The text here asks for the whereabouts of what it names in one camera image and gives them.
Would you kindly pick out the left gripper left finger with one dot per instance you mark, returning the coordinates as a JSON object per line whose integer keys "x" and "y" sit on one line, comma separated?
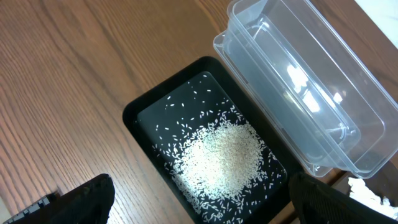
{"x": 90, "y": 203}

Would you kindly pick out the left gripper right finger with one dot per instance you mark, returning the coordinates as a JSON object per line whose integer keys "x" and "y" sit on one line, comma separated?
{"x": 317, "y": 203}

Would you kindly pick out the black plastic tray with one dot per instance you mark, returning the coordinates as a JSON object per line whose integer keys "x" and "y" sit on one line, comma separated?
{"x": 192, "y": 98}

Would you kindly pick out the brown serving tray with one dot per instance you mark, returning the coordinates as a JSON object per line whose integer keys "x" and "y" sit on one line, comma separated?
{"x": 383, "y": 183}

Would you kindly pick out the clear plastic bin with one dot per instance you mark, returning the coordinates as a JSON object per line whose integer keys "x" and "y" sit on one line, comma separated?
{"x": 326, "y": 105}

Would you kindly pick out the white tissue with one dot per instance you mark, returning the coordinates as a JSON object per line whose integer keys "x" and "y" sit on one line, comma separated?
{"x": 362, "y": 194}

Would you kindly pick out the pile of white rice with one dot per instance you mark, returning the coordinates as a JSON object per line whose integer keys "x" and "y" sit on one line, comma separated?
{"x": 218, "y": 166}

